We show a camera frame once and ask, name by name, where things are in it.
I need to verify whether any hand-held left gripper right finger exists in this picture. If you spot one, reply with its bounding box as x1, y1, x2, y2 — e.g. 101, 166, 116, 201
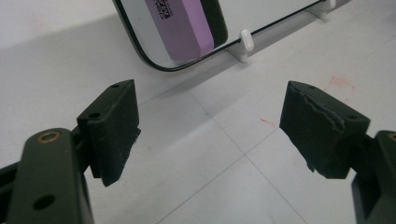
279, 80, 372, 179

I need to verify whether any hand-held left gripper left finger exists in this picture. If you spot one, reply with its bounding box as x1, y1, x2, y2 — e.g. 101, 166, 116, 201
77, 78, 142, 188

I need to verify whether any purple whiteboard eraser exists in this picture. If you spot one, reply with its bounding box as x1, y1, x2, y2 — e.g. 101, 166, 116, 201
144, 0, 229, 62

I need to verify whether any black-framed whiteboard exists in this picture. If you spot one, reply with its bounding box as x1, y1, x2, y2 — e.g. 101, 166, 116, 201
112, 0, 331, 73

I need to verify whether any white whiteboard stand foot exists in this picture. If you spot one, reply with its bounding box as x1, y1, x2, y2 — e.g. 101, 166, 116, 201
226, 29, 255, 63
306, 0, 337, 21

